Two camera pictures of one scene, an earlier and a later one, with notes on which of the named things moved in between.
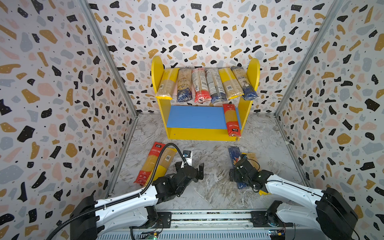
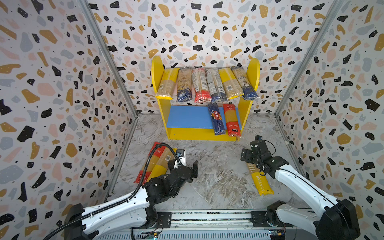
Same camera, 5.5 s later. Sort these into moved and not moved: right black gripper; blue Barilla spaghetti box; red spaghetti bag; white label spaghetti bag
Moved: blue Barilla spaghetti box; right black gripper
Not moved: white label spaghetti bag; red spaghetti bag
